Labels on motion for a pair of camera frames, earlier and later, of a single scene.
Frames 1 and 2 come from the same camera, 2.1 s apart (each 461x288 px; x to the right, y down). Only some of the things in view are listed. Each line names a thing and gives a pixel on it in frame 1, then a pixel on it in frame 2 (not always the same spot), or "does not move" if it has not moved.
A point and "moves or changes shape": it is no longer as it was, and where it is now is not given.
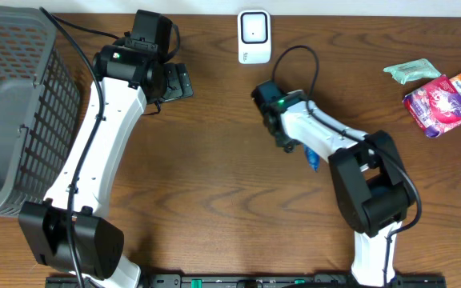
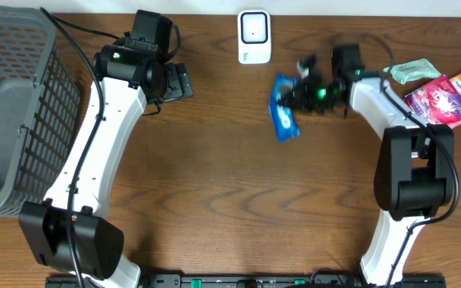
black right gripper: [277, 134] → [298, 94]
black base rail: [246, 281] does not move
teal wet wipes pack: [418, 69] does not move
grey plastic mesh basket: [26, 109] does not move
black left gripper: [180, 82] does not move
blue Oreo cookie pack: [313, 158] moves or changes shape
